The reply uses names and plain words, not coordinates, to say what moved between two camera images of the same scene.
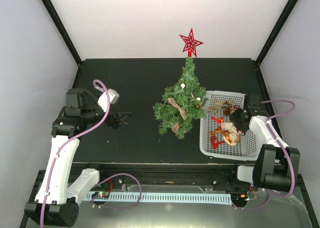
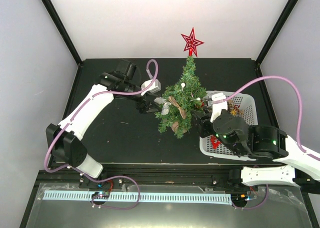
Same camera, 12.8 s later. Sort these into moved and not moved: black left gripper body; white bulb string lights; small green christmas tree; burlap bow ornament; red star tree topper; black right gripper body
Moved: black left gripper body; black right gripper body
Not moved: burlap bow ornament; small green christmas tree; white bulb string lights; red star tree topper
